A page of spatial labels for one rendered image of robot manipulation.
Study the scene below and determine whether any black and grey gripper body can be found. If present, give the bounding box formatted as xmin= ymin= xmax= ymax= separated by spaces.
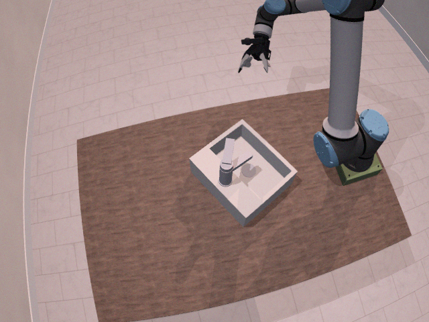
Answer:
xmin=249 ymin=33 xmax=271 ymax=61

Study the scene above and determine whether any grey mixer tap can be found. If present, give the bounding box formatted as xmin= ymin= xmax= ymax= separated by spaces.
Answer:
xmin=219 ymin=138 xmax=253 ymax=187

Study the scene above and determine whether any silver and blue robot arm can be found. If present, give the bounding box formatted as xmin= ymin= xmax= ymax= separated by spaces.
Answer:
xmin=253 ymin=0 xmax=389 ymax=172

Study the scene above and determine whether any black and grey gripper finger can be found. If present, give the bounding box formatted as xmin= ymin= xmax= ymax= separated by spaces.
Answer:
xmin=260 ymin=47 xmax=271 ymax=73
xmin=238 ymin=49 xmax=253 ymax=73

